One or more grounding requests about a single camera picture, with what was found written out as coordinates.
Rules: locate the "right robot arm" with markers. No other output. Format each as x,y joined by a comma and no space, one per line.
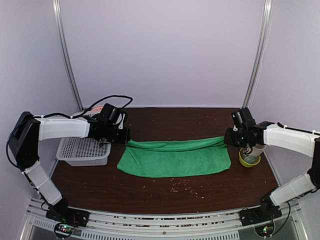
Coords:
288,164

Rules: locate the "aluminium frame post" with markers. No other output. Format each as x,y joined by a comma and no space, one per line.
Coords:
65,53
261,47

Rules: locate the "white coral pattern mug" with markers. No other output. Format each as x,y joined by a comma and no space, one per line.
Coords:
254,151

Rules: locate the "green microfiber towel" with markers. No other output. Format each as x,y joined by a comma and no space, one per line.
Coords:
170,159

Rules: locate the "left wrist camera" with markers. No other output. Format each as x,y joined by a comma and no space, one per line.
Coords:
112,116

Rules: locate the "white perforated plastic basket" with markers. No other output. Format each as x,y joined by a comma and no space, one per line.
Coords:
83,152

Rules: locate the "green bowl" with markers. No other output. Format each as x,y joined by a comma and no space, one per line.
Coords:
248,161

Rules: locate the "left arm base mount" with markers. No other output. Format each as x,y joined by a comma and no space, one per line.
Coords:
67,218

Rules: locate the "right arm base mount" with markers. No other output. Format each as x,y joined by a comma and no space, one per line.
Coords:
262,216

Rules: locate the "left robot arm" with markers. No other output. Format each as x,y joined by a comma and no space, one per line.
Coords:
22,144

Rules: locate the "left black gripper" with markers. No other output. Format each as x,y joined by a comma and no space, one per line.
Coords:
124,138

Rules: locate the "left aluminium frame post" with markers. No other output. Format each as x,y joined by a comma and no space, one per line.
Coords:
65,53

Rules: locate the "right aluminium frame post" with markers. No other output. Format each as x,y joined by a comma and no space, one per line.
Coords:
261,47

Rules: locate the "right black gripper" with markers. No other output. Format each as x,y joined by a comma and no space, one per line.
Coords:
228,139

